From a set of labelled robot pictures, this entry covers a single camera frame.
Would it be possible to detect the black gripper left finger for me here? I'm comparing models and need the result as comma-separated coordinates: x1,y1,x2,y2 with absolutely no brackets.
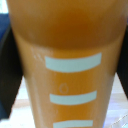
0,13,26,120

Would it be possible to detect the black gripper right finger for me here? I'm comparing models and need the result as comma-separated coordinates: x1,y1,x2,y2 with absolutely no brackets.
115,27,128,101

